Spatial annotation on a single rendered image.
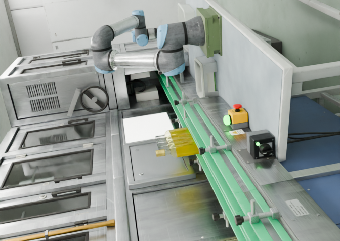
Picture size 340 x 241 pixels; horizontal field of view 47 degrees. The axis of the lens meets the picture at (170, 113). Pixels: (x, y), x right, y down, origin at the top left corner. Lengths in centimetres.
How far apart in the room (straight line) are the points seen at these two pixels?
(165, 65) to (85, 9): 367
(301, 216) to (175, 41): 111
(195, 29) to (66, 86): 131
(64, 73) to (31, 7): 331
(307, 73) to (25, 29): 519
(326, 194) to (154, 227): 73
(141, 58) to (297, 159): 98
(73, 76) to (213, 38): 131
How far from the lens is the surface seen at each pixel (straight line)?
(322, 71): 144
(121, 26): 230
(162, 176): 196
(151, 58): 205
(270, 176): 138
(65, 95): 298
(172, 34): 195
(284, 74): 133
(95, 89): 293
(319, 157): 156
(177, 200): 184
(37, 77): 294
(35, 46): 621
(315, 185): 139
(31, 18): 616
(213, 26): 194
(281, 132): 144
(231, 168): 147
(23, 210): 206
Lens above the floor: 127
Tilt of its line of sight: 6 degrees down
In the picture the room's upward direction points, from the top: 99 degrees counter-clockwise
